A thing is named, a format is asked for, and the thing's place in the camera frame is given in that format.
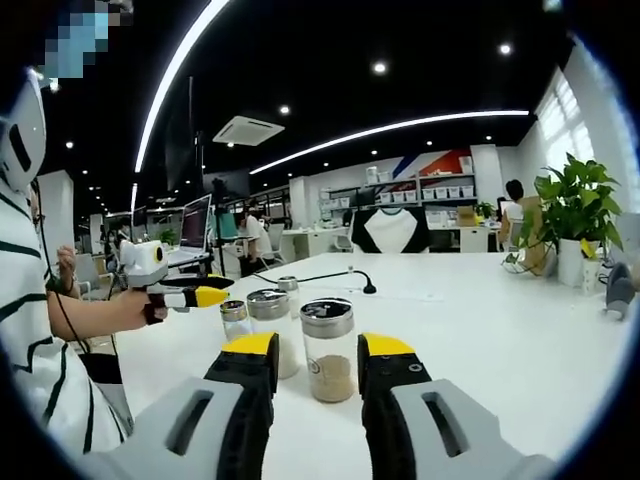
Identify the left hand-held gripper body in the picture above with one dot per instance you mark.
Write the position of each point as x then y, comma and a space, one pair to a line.
142, 262

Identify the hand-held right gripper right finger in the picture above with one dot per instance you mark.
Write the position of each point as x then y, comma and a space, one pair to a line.
440, 430

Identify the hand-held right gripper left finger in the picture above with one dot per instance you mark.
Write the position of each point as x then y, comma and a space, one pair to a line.
200, 425

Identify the small glass seasoning bottle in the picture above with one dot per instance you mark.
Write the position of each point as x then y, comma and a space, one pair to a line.
234, 320
289, 287

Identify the tall seasoning bottle white grains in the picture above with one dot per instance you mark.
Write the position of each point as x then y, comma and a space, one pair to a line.
267, 305

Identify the tall seasoning bottle brown powder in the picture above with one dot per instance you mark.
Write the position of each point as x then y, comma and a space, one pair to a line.
327, 350

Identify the person's left hand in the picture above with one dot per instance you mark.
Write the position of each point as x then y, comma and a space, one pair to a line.
134, 310

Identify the white laptop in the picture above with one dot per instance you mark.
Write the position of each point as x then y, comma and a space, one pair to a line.
196, 225

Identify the teal panel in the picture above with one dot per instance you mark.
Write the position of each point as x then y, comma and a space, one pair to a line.
227, 225

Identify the white office desk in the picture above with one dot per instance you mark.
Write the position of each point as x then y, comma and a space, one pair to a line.
320, 242

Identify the ceiling light strip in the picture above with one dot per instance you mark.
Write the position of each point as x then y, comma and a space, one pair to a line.
148, 120
490, 114

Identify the ceiling air conditioner unit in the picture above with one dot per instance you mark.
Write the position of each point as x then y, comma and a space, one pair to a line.
247, 131

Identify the white worn device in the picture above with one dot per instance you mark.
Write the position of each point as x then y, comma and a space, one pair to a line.
25, 125

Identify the black and white raglan shirt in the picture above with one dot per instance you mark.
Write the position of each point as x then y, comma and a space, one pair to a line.
390, 232

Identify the small white cup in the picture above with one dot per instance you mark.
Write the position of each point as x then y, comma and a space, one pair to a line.
590, 275

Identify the brown paper bag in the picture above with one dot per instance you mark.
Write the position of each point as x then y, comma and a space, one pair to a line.
532, 235

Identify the brown carton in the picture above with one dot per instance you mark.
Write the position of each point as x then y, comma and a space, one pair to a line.
466, 215

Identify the grey headphones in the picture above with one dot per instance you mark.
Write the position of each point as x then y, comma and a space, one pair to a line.
620, 292

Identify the row of white storage bins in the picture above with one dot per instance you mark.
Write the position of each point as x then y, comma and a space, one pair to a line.
445, 192

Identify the grey storage shelf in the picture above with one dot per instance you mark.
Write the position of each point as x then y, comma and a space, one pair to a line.
417, 187

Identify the green potted plant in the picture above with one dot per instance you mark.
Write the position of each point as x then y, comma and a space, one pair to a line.
580, 200

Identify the white window blind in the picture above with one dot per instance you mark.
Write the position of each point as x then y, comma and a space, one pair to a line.
565, 125

